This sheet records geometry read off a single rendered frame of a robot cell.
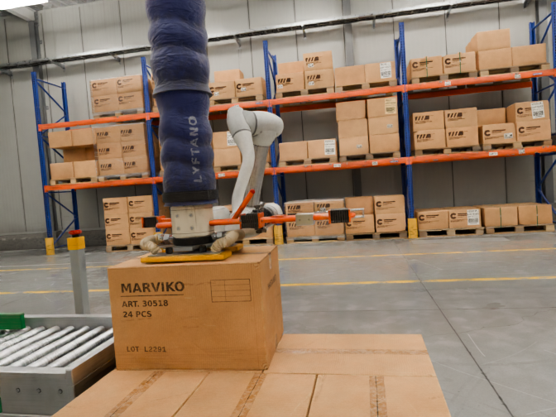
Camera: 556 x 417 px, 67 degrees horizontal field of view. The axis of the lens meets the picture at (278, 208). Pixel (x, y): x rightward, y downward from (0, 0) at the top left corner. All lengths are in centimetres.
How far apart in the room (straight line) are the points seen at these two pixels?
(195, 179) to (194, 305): 48
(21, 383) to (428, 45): 990
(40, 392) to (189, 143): 107
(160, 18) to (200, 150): 51
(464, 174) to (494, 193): 75
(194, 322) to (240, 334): 18
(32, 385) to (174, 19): 145
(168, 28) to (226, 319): 111
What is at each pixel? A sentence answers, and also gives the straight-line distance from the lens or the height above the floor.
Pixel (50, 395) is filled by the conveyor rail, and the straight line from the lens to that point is 187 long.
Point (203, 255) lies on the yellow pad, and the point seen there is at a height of 97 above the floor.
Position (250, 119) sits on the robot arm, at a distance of 226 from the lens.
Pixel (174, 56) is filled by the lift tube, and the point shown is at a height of 172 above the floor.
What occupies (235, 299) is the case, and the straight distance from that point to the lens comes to 159.
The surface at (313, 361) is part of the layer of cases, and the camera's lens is 170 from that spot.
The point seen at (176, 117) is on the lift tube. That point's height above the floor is 150.
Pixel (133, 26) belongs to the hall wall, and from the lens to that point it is 1206.
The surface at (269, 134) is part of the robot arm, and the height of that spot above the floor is 149.
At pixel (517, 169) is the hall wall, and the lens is 1066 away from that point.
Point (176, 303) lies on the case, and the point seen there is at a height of 80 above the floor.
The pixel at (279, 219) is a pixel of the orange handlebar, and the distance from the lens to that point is 165.
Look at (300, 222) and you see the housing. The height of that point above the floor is 106.
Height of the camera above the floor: 121
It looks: 3 degrees down
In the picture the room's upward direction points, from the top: 4 degrees counter-clockwise
